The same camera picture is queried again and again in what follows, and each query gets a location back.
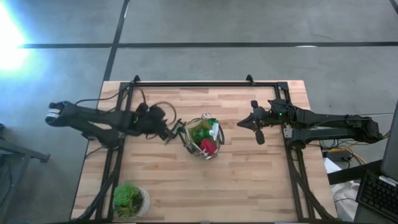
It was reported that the black floor stand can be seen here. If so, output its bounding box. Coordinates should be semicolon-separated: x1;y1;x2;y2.
0;123;51;224

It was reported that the green spray bottle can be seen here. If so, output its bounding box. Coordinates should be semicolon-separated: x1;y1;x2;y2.
191;118;220;144

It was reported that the black power box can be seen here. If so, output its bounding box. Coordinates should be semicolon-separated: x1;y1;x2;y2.
325;149;348;163

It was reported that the beige green-trimmed gardening bag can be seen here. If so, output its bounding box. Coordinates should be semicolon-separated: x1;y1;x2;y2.
182;113;226;161

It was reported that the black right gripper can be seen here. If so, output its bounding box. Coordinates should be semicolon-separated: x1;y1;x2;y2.
236;99;289;146

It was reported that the white paper sheet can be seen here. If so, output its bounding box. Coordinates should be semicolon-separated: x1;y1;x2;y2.
323;157;343;174

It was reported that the yellow cable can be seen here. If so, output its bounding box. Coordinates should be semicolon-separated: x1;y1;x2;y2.
328;134;390;165

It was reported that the black computer keyboard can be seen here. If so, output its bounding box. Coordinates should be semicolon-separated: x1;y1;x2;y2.
355;169;398;222

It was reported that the potted green succulent plant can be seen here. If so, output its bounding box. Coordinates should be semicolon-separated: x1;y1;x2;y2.
112;182;151;218

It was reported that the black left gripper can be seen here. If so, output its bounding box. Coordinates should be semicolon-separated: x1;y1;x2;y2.
134;102;176;142

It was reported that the grey monitor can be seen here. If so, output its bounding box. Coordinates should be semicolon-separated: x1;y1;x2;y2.
380;99;398;182

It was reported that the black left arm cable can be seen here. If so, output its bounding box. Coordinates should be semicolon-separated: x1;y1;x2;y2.
75;89;177;126

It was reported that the white plastic bag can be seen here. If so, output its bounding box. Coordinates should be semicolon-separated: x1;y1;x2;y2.
330;182;361;222

